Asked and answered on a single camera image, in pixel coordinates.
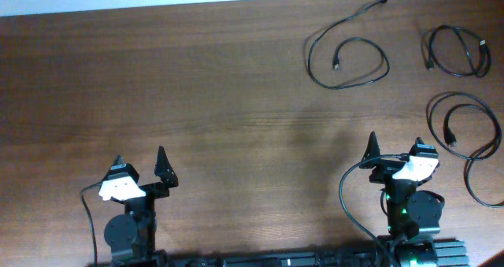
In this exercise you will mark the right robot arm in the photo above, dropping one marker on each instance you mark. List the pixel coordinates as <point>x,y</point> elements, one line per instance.
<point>412,214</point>

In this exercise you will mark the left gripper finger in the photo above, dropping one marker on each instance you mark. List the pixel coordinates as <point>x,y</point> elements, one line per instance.
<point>164,170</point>
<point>118,160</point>

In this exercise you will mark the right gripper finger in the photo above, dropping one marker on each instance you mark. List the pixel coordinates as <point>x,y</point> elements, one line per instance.
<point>372,151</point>
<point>419,140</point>

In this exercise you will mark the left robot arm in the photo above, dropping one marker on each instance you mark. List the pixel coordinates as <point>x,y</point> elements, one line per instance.
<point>131,235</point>

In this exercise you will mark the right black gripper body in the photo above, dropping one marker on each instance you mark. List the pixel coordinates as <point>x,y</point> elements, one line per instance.
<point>386,172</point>

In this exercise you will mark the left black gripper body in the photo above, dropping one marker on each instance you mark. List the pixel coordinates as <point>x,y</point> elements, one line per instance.
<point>146,204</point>

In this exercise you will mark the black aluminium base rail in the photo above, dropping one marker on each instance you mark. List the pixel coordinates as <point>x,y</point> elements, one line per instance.
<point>448,253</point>

